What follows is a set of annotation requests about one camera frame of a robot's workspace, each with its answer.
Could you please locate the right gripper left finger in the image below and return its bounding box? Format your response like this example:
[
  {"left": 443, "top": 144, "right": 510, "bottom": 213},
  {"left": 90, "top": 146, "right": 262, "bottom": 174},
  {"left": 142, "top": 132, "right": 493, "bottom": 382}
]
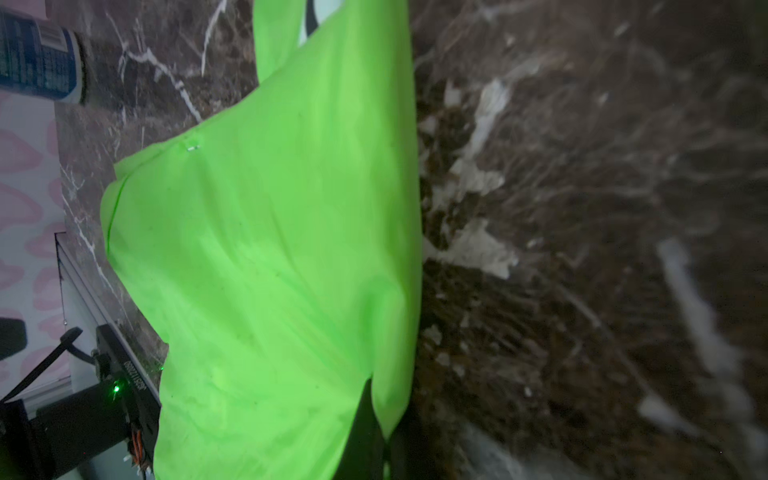
[{"left": 332, "top": 379, "right": 386, "bottom": 480}]

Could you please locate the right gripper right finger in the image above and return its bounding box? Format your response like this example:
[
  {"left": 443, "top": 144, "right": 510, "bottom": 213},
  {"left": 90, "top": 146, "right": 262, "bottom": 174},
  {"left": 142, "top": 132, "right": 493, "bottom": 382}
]
[{"left": 388, "top": 403, "right": 439, "bottom": 480}]

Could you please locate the green raincoat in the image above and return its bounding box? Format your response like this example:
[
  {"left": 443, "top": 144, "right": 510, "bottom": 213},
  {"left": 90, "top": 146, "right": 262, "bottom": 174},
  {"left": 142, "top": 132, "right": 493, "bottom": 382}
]
[{"left": 101, "top": 1, "right": 422, "bottom": 479}]

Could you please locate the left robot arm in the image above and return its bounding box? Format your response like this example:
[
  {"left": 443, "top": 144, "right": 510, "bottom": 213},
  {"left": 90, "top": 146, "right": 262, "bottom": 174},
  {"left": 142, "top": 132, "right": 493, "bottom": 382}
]
[{"left": 1, "top": 327, "right": 129, "bottom": 479}]

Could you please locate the blue lid pen canister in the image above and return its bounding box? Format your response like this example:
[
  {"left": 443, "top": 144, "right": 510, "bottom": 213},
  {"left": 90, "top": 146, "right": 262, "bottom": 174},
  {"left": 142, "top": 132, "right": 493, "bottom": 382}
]
[{"left": 1, "top": 7, "right": 84, "bottom": 104}]

